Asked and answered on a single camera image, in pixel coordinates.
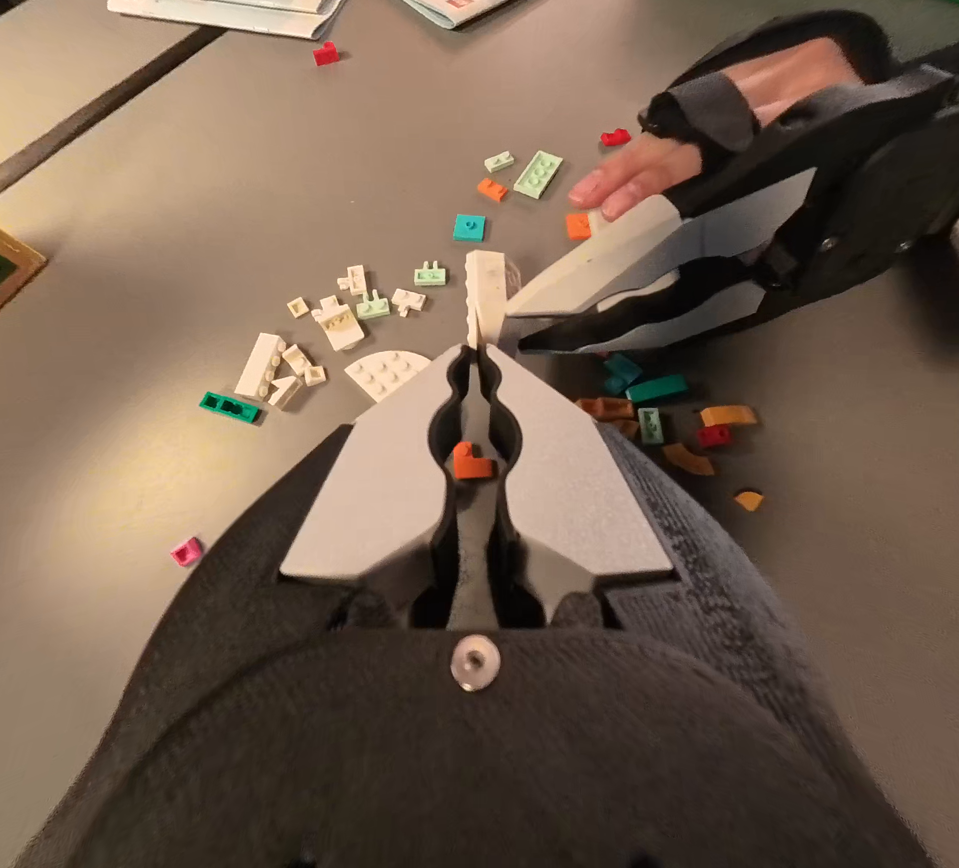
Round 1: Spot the yellow lego set box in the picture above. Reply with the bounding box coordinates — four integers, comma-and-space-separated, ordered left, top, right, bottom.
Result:
0, 230, 47, 307

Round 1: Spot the cluster of small white lego pieces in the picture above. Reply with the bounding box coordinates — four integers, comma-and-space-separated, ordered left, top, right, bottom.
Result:
281, 261, 428, 408

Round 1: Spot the orange lego bracket piece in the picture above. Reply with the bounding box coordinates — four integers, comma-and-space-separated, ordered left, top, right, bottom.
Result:
453, 442, 497, 481

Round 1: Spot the dark green lego plate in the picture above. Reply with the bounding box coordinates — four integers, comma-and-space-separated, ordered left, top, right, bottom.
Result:
200, 392, 262, 424

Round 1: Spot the long teal lego brick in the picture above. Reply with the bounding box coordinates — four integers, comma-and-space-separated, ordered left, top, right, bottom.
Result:
625, 374, 689, 403

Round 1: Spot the person's right hand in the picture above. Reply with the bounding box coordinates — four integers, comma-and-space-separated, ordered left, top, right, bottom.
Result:
569, 12, 900, 222

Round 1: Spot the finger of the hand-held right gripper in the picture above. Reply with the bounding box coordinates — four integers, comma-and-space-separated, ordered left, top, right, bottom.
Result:
517, 280, 769, 357
505, 167, 818, 319

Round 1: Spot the white half-round lego plate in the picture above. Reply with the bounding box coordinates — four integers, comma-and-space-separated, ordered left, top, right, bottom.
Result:
345, 350, 433, 402

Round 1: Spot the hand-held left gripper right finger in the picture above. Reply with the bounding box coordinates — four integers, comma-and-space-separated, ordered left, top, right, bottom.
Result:
478, 344, 675, 622

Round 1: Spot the orange curved lego tile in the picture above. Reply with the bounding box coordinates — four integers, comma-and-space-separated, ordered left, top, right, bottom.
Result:
663, 442, 714, 475

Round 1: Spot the long white lego brick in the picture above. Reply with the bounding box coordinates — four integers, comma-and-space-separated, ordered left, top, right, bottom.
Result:
234, 332, 286, 401

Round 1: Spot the wide mint lego plate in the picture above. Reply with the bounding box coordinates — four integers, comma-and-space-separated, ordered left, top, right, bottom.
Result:
514, 150, 564, 198

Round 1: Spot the white wedge lego plate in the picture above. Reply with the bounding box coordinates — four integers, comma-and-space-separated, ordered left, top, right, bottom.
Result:
466, 250, 507, 348

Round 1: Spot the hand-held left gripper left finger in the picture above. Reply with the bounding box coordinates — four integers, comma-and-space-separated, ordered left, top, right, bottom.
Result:
279, 342, 480, 622

